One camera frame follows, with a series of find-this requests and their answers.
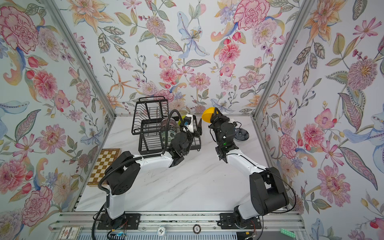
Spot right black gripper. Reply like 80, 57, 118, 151
210, 108, 232, 149

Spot yellow bowl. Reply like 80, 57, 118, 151
202, 107, 215, 123

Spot dark blue grey bowl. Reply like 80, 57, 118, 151
235, 128, 250, 142

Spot pink striped bowl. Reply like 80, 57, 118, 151
161, 118, 178, 130

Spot black wire dish rack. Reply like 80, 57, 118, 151
131, 96, 202, 156

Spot lime green bowl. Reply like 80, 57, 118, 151
178, 116, 185, 125

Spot black white patterned bowl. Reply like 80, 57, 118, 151
167, 125, 177, 135

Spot green leaf pattern bowl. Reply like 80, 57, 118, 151
161, 132, 175, 146

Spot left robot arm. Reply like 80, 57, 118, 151
98, 115, 203, 220

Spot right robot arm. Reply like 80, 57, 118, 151
209, 108, 289, 223

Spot wooden chessboard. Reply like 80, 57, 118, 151
87, 149, 122, 187

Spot green connector block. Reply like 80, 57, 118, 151
280, 229, 296, 239

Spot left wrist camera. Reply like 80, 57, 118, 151
183, 114, 194, 133

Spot left black corrugated cable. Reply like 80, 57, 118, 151
97, 109, 185, 194

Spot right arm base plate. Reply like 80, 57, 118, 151
217, 213, 262, 230

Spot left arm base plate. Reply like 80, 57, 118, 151
97, 213, 141, 230

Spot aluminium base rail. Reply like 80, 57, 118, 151
48, 211, 309, 240

